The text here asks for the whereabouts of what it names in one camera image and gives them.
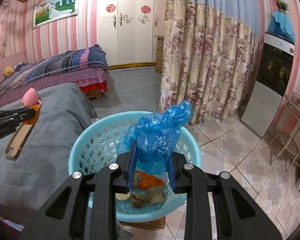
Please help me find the plaid blue blanket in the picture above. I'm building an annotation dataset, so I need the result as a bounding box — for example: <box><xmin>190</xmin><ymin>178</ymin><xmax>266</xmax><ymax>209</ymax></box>
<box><xmin>0</xmin><ymin>44</ymin><xmax>110</xmax><ymax>97</ymax></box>

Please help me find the white plastic lid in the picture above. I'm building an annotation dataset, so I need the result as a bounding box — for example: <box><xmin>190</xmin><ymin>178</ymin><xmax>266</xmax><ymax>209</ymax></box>
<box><xmin>115</xmin><ymin>190</ymin><xmax>132</xmax><ymax>201</ymax></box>

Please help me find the brown cardboard piece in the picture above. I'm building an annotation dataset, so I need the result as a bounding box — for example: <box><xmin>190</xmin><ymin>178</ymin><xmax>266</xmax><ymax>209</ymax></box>
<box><xmin>146</xmin><ymin>185</ymin><xmax>165</xmax><ymax>205</ymax></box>

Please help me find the blue cloth on refrigerator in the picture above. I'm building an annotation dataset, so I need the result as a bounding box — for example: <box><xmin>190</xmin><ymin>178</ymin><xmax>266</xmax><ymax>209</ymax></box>
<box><xmin>268</xmin><ymin>10</ymin><xmax>295</xmax><ymax>43</ymax></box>

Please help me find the white wardrobe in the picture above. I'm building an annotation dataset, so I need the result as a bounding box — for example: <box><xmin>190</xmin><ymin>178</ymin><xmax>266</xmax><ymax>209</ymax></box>
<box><xmin>97</xmin><ymin>0</ymin><xmax>165</xmax><ymax>66</ymax></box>

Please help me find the brown phone case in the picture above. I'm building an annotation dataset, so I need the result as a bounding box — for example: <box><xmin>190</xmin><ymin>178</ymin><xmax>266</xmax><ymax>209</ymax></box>
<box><xmin>5</xmin><ymin>124</ymin><xmax>35</xmax><ymax>160</ymax></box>

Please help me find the pink headboard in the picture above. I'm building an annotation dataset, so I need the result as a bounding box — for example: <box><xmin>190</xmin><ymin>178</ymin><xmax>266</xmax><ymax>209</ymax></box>
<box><xmin>0</xmin><ymin>52</ymin><xmax>27</xmax><ymax>83</ymax></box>

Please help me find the blue plastic bag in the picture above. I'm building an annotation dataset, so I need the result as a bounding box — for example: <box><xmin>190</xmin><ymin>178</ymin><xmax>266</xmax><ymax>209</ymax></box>
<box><xmin>117</xmin><ymin>100</ymin><xmax>193</xmax><ymax>174</ymax></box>

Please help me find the framed wedding picture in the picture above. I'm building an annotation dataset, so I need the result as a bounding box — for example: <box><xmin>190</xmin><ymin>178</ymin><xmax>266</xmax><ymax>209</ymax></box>
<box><xmin>33</xmin><ymin>0</ymin><xmax>78</xmax><ymax>29</ymax></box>

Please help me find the small potted plant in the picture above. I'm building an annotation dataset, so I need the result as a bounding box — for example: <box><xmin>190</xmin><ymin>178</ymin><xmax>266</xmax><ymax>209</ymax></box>
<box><xmin>274</xmin><ymin>0</ymin><xmax>289</xmax><ymax>14</ymax></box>

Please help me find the yellow duck plush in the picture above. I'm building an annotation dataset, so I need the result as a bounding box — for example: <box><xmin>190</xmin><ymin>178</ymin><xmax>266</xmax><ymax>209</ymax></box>
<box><xmin>4</xmin><ymin>66</ymin><xmax>14</xmax><ymax>77</ymax></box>

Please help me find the bed with purple cover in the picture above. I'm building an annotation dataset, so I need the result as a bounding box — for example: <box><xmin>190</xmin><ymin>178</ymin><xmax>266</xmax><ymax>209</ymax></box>
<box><xmin>0</xmin><ymin>67</ymin><xmax>109</xmax><ymax>107</ymax></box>

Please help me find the grey table cloth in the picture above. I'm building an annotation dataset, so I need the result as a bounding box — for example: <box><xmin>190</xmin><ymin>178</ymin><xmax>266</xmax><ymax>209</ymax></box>
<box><xmin>0</xmin><ymin>83</ymin><xmax>96</xmax><ymax>224</ymax></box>

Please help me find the brown crumpled paper ball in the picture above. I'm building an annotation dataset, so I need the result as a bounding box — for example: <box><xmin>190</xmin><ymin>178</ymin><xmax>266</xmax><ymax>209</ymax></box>
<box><xmin>130</xmin><ymin>194</ymin><xmax>148</xmax><ymax>208</ymax></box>

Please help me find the light blue plastic basket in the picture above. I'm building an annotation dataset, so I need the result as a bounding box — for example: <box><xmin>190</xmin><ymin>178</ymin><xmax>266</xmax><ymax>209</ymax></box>
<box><xmin>68</xmin><ymin>110</ymin><xmax>203</xmax><ymax>223</ymax></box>

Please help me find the wooden drawer desk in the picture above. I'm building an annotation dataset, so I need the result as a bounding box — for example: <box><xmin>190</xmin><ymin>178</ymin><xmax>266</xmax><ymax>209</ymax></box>
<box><xmin>155</xmin><ymin>36</ymin><xmax>164</xmax><ymax>75</ymax></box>

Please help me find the orange snack wrapper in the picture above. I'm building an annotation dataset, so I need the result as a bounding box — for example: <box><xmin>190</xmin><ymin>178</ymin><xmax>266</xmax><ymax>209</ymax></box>
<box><xmin>136</xmin><ymin>171</ymin><xmax>164</xmax><ymax>190</ymax></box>

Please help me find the silver black refrigerator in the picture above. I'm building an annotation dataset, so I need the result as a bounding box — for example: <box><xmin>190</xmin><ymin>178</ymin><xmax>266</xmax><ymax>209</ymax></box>
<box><xmin>241</xmin><ymin>31</ymin><xmax>294</xmax><ymax>137</ymax></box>

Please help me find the pink pig mug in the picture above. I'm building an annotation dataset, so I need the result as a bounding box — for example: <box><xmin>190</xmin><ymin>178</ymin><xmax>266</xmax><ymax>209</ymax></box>
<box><xmin>21</xmin><ymin>88</ymin><xmax>42</xmax><ymax>108</ymax></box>

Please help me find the floral curtain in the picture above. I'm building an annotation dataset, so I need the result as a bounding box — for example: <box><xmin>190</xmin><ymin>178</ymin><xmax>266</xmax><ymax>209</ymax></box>
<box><xmin>159</xmin><ymin>0</ymin><xmax>260</xmax><ymax>123</ymax></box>

